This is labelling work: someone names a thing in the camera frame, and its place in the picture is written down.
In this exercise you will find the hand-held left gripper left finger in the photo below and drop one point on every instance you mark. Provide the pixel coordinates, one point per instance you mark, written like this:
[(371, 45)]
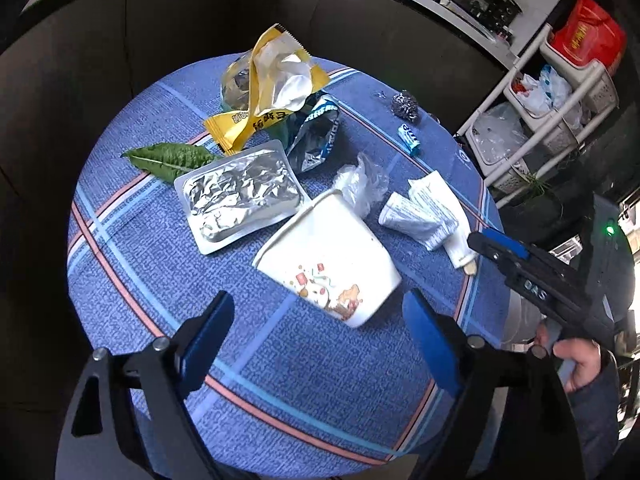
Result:
[(200, 350)]

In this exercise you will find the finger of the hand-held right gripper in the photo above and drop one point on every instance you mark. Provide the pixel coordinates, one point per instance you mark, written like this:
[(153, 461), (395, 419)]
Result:
[(487, 252), (502, 241)]

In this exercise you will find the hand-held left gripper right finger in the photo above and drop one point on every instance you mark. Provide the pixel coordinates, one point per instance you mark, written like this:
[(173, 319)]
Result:
[(430, 340)]

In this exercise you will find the white squeezed tube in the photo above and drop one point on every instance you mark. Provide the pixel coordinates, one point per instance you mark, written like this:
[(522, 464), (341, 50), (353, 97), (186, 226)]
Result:
[(461, 255)]

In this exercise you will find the blue gum wrapper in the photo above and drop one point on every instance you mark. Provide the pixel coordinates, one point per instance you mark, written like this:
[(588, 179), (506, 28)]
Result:
[(409, 139)]

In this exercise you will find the white paper cup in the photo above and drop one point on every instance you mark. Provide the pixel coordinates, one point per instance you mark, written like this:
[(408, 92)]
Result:
[(320, 245)]

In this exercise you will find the silver foil pouch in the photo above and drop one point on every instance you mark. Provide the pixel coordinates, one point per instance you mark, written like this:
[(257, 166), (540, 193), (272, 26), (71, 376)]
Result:
[(240, 195)]

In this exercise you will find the person's right forearm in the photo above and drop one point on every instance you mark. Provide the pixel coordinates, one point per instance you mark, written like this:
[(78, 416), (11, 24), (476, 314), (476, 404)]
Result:
[(605, 425)]

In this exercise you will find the person's right hand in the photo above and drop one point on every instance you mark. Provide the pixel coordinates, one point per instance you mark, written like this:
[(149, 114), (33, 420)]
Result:
[(582, 360)]

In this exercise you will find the green plant sprig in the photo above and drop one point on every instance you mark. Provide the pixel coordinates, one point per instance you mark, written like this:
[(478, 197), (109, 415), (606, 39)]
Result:
[(537, 184)]

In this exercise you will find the crumpled white printed packet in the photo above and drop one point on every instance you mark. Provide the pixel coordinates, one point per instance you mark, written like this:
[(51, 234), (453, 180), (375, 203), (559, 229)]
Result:
[(400, 212)]

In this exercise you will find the blue plaid tablecloth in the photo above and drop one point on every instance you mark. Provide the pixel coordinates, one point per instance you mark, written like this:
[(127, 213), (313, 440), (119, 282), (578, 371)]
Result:
[(150, 260)]

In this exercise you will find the clear plastic bags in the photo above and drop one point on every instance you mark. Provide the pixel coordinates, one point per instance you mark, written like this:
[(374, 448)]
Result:
[(497, 135)]

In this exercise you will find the clear plastic wrap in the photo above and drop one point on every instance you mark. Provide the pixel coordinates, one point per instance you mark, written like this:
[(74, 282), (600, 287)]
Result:
[(357, 185)]

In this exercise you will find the white blue plastic bag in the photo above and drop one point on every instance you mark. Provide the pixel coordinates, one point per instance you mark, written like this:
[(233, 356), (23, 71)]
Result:
[(545, 87)]

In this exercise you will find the steel wool scrubber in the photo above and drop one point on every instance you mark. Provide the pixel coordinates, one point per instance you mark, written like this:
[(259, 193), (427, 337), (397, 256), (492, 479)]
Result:
[(405, 105)]

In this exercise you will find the white plastic storage rack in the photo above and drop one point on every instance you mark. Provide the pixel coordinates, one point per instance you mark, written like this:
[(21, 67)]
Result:
[(590, 80)]

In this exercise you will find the green leaf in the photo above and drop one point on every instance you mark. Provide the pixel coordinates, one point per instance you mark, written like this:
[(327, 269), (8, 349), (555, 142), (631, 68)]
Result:
[(165, 157)]

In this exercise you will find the blue silver snack bag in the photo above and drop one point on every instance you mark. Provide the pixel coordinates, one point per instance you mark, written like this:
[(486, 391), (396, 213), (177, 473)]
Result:
[(315, 145)]

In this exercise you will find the red bag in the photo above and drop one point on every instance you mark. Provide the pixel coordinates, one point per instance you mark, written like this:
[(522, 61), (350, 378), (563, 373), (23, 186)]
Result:
[(590, 35)]

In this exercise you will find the yellow snack bag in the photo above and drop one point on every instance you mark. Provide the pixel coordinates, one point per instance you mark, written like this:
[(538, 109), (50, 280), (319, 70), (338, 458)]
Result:
[(235, 127)]

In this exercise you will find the clear green snack bag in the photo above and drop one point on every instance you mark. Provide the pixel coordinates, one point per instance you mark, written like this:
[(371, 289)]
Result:
[(237, 82)]

